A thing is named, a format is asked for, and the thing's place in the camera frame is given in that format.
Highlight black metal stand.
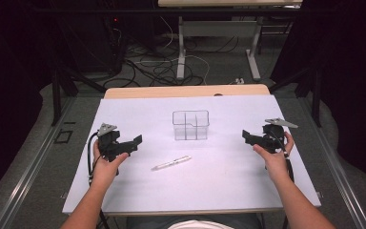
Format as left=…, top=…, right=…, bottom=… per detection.
left=50, top=63, right=108, bottom=127
left=268, top=63, right=324, bottom=120

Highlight tangle of floor cables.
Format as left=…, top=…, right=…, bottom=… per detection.
left=102, top=15, right=240, bottom=89

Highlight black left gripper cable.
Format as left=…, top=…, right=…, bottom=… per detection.
left=87, top=131, right=111, bottom=229

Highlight clear plastic divided organizer box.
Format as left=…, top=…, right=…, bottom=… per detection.
left=172, top=110, right=211, bottom=141

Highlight person's right hand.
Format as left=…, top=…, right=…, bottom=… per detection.
left=253, top=131, right=295, bottom=183

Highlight white-framed desk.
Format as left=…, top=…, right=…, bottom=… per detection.
left=157, top=0, right=303, bottom=82

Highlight person's white shirt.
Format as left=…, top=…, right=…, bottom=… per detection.
left=167, top=219, right=236, bottom=229

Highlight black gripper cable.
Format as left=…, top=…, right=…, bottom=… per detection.
left=87, top=131, right=111, bottom=229
left=269, top=129, right=295, bottom=229

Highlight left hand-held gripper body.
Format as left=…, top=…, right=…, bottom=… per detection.
left=96, top=122, right=132, bottom=162

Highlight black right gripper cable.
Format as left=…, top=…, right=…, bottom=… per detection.
left=269, top=129, right=295, bottom=229

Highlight person's left hand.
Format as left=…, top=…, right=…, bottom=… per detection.
left=91, top=139, right=130, bottom=189

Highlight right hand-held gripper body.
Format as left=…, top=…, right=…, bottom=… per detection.
left=261, top=117, right=299, bottom=155

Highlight white table cover sheet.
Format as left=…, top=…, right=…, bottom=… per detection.
left=62, top=94, right=322, bottom=215

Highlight white pen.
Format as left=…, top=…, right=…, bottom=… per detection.
left=151, top=155, right=193, bottom=172

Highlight wooden table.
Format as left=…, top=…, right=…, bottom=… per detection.
left=103, top=83, right=272, bottom=100

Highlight black computer tower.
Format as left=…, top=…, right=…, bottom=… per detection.
left=75, top=12, right=126, bottom=76

